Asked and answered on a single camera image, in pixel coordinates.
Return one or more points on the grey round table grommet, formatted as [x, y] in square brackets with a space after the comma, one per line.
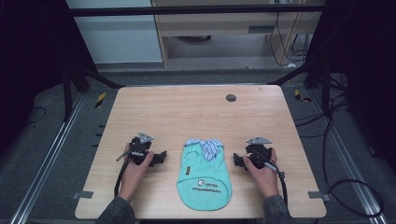
[231, 98]

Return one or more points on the black metal stand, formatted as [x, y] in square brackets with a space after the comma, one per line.
[325, 90]
[67, 93]

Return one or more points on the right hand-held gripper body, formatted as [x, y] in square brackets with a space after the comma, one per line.
[258, 152]

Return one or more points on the black horizontal frame bar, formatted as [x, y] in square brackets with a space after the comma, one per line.
[193, 10]

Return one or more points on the grey metal table bracket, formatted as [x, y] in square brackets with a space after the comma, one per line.
[318, 195]
[82, 195]

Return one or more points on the teal pet shirt striped collar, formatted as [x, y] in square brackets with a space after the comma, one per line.
[204, 180]

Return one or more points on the white cabinet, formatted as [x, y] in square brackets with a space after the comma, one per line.
[118, 37]

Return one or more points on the aluminium floor rail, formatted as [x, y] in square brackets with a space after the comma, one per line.
[351, 161]
[46, 161]

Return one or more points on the person's right hand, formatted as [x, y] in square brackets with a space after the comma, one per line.
[264, 179]

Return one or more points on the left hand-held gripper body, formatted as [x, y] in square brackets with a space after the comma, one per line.
[139, 148]

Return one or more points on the dark curtain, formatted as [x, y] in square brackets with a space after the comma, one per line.
[364, 62]
[34, 62]

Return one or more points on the person's left hand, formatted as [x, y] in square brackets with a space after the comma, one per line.
[133, 177]

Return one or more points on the yellow black floor tape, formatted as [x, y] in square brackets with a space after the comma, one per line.
[100, 99]
[301, 96]

